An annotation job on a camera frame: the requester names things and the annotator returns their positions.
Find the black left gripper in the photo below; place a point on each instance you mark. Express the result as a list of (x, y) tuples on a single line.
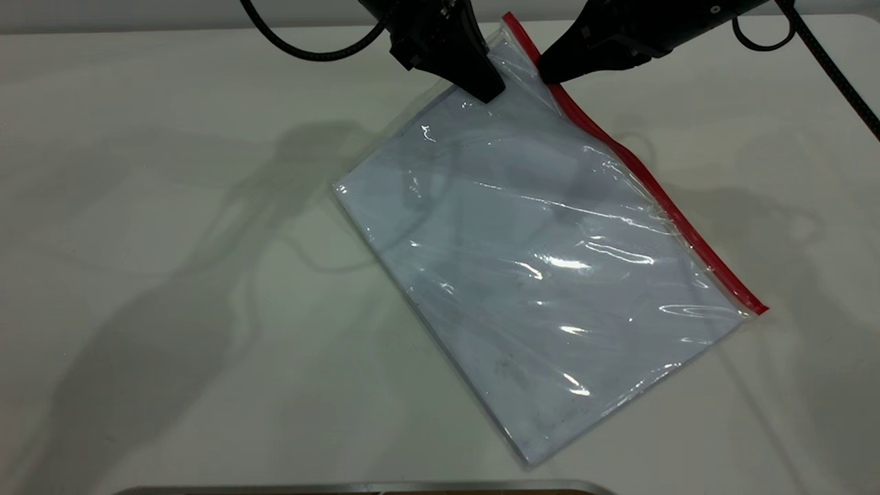
[(426, 24)]

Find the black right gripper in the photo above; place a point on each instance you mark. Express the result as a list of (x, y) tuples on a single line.
[(667, 20)]

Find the clear plastic zip bag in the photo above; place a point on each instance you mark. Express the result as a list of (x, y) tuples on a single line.
[(550, 275)]

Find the grey metal edge strip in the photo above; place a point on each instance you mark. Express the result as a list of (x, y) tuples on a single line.
[(371, 488)]

